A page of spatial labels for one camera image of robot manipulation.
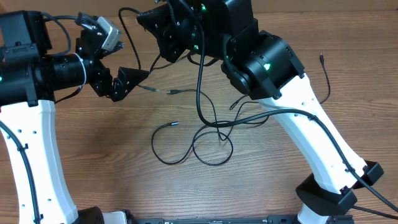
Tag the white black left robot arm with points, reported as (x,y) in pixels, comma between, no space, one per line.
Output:
(30,75)

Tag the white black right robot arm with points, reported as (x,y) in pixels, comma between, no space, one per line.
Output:
(264,67)

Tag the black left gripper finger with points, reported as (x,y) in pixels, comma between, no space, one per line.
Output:
(117,47)
(126,81)

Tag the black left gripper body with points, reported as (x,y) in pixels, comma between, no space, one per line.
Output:
(98,78)

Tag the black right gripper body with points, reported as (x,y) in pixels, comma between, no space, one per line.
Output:
(176,42)

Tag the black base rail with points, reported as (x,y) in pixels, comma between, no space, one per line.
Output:
(272,219)

